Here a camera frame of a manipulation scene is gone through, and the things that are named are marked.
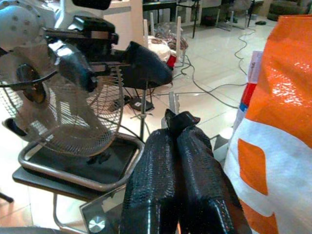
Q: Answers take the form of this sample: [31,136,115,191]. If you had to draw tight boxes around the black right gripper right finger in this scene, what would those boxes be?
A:
[175,125,253,234]

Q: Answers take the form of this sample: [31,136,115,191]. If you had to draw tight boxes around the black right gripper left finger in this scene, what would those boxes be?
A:
[118,129,181,234]

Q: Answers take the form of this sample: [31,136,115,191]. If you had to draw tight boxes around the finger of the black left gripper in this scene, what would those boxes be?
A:
[121,40,174,89]
[47,40,98,93]

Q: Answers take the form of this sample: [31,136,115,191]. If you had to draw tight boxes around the red small item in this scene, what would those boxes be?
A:
[166,55,178,69]

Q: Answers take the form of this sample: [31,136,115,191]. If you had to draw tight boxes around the thin metal stand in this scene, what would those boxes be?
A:
[130,80,154,139]

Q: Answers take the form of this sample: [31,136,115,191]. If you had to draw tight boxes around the glass table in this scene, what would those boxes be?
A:
[79,126,234,234]

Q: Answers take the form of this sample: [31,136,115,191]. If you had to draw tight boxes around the white red blue package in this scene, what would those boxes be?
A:
[237,50,264,118]

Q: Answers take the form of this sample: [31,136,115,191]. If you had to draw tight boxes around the black side table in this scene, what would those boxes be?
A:
[12,136,147,203]

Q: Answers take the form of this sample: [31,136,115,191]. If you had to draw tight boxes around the orange white woven bag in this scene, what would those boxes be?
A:
[223,14,312,234]

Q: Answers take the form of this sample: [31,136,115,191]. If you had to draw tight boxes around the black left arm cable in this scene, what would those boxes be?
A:
[0,70,59,89]

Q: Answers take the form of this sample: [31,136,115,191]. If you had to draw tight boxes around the white frame legs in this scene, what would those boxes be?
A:
[143,11,189,68]

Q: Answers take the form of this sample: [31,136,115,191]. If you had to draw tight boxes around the metal wire floor fan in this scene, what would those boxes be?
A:
[0,64,146,192]

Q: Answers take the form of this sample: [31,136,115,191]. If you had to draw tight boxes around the grey floor cable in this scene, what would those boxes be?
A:
[234,23,256,75]
[180,55,249,109]

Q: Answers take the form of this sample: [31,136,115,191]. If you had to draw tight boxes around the black table frame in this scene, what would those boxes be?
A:
[142,0,203,39]

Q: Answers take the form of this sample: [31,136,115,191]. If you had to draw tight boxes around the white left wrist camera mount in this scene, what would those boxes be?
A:
[0,4,43,49]

